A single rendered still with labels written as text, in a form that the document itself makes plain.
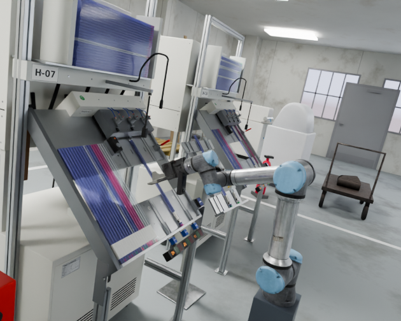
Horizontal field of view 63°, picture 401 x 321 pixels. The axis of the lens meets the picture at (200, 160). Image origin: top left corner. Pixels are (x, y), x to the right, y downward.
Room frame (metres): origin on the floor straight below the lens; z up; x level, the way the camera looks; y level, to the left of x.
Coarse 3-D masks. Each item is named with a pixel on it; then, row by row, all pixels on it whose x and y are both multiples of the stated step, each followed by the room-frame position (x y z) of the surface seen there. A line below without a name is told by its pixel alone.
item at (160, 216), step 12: (168, 192) 1.61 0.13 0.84; (144, 204) 1.41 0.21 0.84; (156, 204) 1.47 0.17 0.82; (180, 204) 1.62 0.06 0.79; (156, 216) 1.42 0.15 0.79; (168, 216) 1.48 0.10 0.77; (180, 216) 1.56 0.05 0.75; (192, 216) 1.64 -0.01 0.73; (156, 228) 1.36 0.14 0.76; (168, 228) 1.42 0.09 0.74; (120, 264) 1.09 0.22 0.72
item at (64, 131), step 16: (48, 112) 1.34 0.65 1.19; (64, 112) 1.42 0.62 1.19; (48, 128) 1.28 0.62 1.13; (64, 128) 1.35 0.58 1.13; (80, 128) 1.43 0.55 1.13; (96, 128) 1.51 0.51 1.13; (64, 144) 1.29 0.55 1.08; (80, 144) 1.36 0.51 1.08; (128, 144) 1.62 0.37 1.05; (144, 144) 1.73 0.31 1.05; (128, 160) 1.53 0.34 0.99
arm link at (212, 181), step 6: (204, 174) 1.43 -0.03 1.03; (210, 174) 1.42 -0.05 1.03; (216, 174) 1.45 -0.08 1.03; (222, 174) 1.49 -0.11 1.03; (204, 180) 1.42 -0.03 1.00; (210, 180) 1.41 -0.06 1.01; (216, 180) 1.42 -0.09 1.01; (222, 180) 1.46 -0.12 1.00; (204, 186) 1.42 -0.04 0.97; (210, 186) 1.40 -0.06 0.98; (216, 186) 1.41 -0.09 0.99; (222, 186) 1.48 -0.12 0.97; (210, 192) 1.40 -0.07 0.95; (216, 192) 1.41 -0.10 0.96
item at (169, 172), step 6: (168, 162) 1.51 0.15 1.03; (174, 162) 1.54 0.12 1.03; (180, 162) 1.51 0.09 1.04; (162, 168) 1.52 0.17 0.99; (168, 168) 1.52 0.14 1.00; (174, 168) 1.52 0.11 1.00; (180, 168) 1.51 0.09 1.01; (168, 174) 1.51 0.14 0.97; (174, 174) 1.51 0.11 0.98; (186, 174) 1.49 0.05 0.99
